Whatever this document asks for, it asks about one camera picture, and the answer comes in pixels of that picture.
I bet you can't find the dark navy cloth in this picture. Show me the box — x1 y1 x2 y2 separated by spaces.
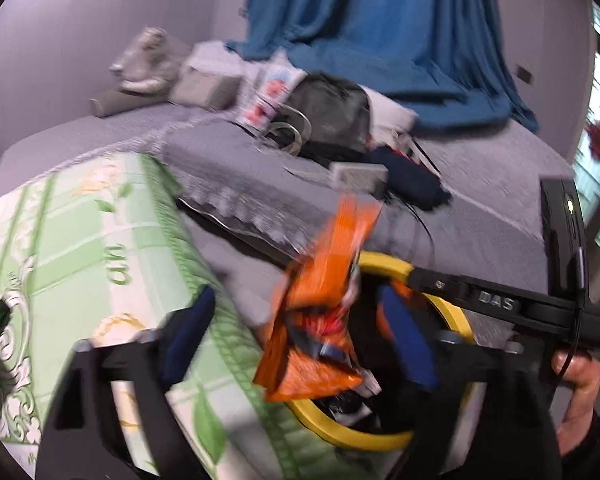
367 146 451 211

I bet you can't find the orange snack bag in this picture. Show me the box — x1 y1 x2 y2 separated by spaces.
254 195 383 403

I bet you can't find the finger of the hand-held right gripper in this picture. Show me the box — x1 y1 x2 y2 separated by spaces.
402 264 463 306

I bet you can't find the plastic-wrapped plush white tiger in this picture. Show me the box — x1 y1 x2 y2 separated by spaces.
109 27 191 96

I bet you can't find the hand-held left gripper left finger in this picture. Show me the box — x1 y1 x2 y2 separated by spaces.
35 285 216 480

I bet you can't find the grey quilted sofa cover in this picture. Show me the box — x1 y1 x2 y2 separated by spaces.
160 110 576 311

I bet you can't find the thin black cable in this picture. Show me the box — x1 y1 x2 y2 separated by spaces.
390 195 436 261

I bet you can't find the white cable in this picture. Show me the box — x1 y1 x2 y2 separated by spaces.
252 105 313 158

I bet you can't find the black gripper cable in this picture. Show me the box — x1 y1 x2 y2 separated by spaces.
550 252 588 391

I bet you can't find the window with red decoration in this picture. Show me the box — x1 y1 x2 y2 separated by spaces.
570 5 600 251

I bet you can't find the blue curtain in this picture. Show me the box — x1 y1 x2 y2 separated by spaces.
225 0 538 133

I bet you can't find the light grey lace cover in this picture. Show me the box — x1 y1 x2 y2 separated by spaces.
180 40 261 81

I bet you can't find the grey bolster pillow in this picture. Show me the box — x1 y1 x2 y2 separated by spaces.
90 87 176 120

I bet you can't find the grey square cushion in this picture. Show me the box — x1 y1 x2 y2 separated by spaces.
169 62 243 111

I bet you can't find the yellow-rimmed black trash bin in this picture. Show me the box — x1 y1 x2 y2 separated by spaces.
280 252 476 453

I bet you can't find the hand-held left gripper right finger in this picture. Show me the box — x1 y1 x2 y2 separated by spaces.
377 285 563 480

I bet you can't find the grey bed sheet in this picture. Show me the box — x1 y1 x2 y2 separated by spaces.
0 105 216 201

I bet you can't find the grey-green backpack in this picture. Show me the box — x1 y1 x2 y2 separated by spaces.
272 74 372 161

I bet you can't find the person's right hand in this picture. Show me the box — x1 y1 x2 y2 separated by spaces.
552 350 600 456

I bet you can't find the white pillow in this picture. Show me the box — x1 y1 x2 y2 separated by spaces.
365 87 421 136

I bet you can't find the white power strip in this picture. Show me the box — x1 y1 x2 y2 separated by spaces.
329 161 390 193

